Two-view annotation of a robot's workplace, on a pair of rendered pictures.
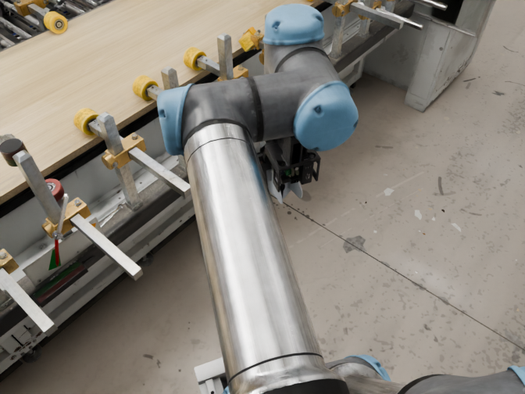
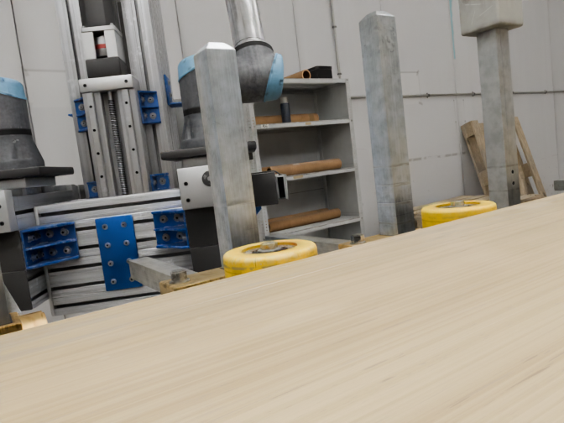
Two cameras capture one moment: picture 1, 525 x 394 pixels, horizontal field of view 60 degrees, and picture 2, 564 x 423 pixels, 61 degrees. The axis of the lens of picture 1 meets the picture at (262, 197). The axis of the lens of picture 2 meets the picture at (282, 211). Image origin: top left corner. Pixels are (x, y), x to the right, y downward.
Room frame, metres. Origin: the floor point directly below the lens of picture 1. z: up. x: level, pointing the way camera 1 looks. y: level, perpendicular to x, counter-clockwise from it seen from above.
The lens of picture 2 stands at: (1.14, 0.99, 0.98)
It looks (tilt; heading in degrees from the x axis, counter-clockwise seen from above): 5 degrees down; 197
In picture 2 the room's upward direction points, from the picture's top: 7 degrees counter-clockwise
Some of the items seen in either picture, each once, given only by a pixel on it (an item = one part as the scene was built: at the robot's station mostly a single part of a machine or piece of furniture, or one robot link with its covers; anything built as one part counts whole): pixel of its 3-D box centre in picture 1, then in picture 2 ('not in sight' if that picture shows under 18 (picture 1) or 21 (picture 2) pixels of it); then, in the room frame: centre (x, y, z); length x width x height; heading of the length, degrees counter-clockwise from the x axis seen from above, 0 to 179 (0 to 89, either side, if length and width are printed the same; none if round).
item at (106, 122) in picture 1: (123, 172); not in sight; (1.02, 0.46, 0.87); 0.03 x 0.03 x 0.48; 49
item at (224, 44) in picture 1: (227, 93); not in sight; (1.40, 0.13, 0.90); 0.03 x 0.03 x 0.48; 49
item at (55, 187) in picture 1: (53, 198); not in sight; (0.92, 0.66, 0.85); 0.08 x 0.08 x 0.11
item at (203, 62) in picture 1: (241, 81); not in sight; (1.41, 0.08, 0.95); 0.50 x 0.04 x 0.04; 49
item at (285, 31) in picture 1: (293, 54); not in sight; (0.53, -0.04, 1.62); 0.09 x 0.08 x 0.11; 14
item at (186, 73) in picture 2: not in sight; (205, 81); (0.00, 0.48, 1.21); 0.13 x 0.12 x 0.14; 118
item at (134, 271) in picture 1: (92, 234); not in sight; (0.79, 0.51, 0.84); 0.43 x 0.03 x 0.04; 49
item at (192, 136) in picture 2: not in sight; (208, 128); (0.01, 0.47, 1.09); 0.15 x 0.15 x 0.10
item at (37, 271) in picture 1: (66, 251); not in sight; (0.79, 0.62, 0.75); 0.26 x 0.01 x 0.10; 139
